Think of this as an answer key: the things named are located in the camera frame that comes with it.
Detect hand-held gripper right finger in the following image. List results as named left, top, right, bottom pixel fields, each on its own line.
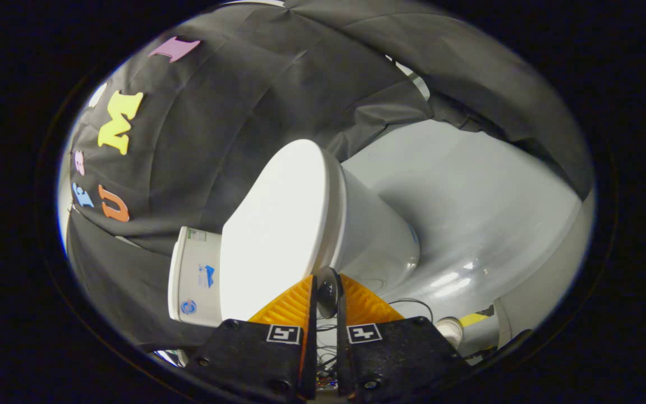
left=336, top=274, right=472, bottom=402

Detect black backdrop cloth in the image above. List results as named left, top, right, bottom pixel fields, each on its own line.
left=65, top=0, right=594, bottom=353

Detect white round cap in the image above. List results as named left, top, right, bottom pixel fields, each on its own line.
left=435, top=317, right=464, bottom=349

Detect white toilet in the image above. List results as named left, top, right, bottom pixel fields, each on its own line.
left=168, top=149, right=421, bottom=328

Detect white toilet lid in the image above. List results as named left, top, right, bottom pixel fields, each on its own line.
left=219, top=139, right=343, bottom=322

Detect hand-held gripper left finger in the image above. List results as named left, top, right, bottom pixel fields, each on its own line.
left=186, top=275, right=319, bottom=402

